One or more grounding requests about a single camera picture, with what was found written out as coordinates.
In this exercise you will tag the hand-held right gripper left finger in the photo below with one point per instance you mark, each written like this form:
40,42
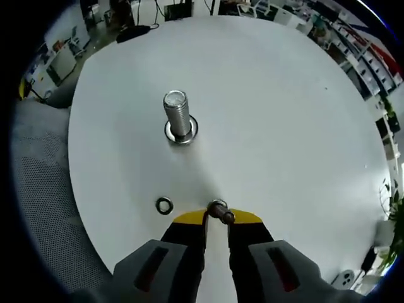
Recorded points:
126,268

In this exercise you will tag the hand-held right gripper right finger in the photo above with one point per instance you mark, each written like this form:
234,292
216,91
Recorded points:
303,271

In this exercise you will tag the small steel washer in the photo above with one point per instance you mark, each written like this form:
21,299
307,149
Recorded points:
158,205

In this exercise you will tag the thin threaded steel stud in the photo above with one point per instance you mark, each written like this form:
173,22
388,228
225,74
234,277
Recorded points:
222,213

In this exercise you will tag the large threaded steel stud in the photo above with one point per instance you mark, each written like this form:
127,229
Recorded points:
176,113

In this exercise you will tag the white handheld controller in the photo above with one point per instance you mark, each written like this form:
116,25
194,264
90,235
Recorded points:
344,277

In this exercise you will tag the white office cabinet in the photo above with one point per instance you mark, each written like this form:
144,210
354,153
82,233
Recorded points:
61,64

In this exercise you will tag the black desktop object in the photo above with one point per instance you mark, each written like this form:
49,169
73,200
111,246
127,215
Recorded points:
367,261

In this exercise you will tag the green potted plant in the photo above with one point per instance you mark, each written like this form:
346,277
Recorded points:
393,221

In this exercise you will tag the white mesh chair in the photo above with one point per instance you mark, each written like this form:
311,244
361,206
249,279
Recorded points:
41,195

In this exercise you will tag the small dark plant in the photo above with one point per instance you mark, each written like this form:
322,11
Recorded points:
390,113

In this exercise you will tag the shelving unit with white bins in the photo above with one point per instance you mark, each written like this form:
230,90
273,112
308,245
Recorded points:
363,53

